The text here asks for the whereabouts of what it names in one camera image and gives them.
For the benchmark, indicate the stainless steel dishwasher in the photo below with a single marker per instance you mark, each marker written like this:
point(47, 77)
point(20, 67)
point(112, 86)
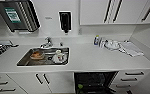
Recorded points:
point(94, 80)

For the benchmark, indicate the small sink soap pump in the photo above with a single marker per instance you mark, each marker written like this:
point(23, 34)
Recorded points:
point(61, 44)

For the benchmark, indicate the small white bottle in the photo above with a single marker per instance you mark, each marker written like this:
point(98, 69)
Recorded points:
point(102, 42)

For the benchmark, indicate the chrome sink faucet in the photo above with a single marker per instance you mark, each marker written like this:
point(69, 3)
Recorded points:
point(47, 42)

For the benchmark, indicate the orange item in sink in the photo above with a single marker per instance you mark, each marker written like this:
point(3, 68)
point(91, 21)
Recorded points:
point(37, 54)

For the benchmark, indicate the white lower cabinet door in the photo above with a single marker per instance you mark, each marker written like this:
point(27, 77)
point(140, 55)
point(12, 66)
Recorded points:
point(27, 83)
point(59, 83)

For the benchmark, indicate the stainless steel sink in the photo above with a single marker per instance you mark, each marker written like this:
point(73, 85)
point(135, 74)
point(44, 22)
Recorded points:
point(24, 60)

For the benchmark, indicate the steel paper towel dispenser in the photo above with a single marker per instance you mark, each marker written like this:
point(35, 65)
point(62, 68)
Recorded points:
point(17, 16)

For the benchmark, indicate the white wall outlet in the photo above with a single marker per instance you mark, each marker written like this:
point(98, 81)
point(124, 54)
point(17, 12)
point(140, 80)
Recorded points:
point(80, 31)

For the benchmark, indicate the black wall soap dispenser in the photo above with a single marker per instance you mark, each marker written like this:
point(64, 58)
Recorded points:
point(65, 21)

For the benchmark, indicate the small wall label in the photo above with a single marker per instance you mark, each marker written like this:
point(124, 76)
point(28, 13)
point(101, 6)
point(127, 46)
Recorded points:
point(48, 18)

